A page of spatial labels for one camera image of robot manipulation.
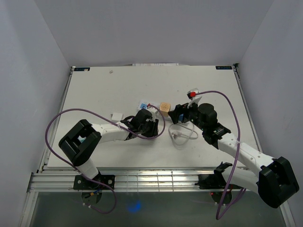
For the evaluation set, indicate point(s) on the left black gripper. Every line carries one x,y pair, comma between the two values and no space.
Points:
153,131

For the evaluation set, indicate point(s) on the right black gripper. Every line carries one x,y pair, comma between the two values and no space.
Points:
182,109

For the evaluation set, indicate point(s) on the blue cube socket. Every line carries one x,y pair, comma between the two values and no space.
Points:
180,118

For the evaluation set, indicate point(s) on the beige cube socket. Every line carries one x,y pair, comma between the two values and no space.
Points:
165,108

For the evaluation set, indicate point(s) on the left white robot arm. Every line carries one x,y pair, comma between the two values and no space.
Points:
79,153

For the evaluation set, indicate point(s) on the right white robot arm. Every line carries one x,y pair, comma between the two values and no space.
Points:
271,178

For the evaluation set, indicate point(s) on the white colourful power strip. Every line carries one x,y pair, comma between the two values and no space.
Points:
143,105

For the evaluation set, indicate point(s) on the white square charger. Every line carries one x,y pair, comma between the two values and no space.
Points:
116,117

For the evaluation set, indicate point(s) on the right blue corner label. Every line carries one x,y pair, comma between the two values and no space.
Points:
223,67

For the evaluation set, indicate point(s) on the blue corner label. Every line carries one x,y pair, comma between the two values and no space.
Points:
81,69
223,67

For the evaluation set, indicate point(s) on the teal triangular socket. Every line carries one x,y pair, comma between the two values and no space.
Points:
81,139

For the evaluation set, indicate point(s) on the left blue corner label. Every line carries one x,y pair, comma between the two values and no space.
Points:
81,69

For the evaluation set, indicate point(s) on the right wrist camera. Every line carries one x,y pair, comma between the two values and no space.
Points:
194,97

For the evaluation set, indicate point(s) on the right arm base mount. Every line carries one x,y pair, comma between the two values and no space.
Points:
213,183

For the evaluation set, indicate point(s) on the aluminium rail frame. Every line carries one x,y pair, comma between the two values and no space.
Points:
157,180

